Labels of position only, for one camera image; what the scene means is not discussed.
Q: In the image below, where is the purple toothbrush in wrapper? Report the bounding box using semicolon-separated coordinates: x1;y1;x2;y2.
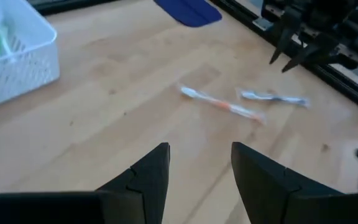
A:
235;88;311;109

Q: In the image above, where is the navy blue mat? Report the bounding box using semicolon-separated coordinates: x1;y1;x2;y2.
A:
153;0;223;28

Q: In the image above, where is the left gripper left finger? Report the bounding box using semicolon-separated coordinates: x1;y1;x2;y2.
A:
0;142;171;224

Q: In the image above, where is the silver arm base bracket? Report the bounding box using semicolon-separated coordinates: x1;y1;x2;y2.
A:
253;17;275;32

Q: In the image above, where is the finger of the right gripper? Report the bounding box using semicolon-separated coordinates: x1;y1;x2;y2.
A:
268;14;294;65
281;39;329;74

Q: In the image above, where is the orange toothbrush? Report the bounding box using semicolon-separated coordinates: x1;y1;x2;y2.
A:
177;83;267;125

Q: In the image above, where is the white perforated plastic basket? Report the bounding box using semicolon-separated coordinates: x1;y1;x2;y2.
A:
0;0;60;111

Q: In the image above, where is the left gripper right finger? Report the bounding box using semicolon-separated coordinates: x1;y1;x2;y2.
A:
231;142;358;224

